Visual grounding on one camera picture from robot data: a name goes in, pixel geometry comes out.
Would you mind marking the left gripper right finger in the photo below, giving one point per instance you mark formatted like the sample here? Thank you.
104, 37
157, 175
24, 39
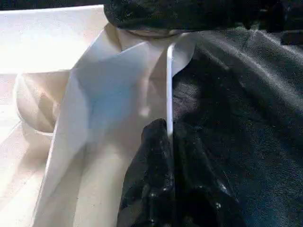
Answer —
203, 203

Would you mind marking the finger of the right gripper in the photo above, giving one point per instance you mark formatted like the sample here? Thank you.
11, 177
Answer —
177, 14

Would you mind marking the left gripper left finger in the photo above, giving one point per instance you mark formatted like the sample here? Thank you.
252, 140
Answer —
151, 177

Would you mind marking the black mat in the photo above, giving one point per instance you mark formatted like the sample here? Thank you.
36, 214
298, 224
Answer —
248, 118

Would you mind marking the white plastic table top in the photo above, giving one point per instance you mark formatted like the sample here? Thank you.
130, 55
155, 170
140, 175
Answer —
82, 118

